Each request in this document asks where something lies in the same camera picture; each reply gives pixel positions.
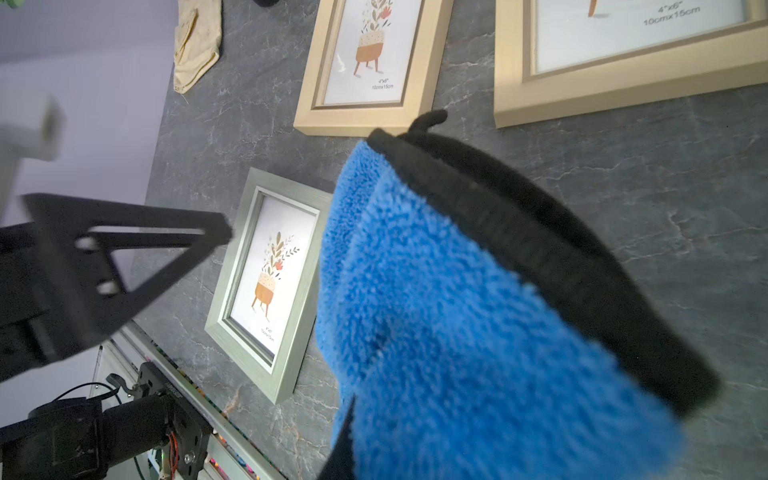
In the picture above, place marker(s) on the cream work glove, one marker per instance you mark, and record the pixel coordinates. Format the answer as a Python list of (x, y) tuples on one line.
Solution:
[(197, 41)]

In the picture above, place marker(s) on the green picture frame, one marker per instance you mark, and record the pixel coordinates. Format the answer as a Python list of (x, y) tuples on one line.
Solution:
[(265, 303)]

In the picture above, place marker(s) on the gold frame with deer print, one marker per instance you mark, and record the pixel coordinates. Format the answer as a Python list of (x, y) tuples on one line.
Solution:
[(371, 64)]

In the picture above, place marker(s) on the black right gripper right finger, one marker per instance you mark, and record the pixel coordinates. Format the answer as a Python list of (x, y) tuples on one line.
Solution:
[(530, 233)]

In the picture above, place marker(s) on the blue microfiber cloth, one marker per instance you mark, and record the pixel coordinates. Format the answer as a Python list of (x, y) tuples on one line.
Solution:
[(459, 368)]

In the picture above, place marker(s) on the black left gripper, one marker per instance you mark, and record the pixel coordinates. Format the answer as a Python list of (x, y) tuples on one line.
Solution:
[(81, 268)]

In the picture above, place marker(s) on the gold frame with plant print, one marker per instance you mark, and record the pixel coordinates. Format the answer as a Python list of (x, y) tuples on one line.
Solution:
[(556, 59)]

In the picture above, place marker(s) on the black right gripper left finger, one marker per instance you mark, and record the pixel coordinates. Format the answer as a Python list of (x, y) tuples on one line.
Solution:
[(340, 463)]

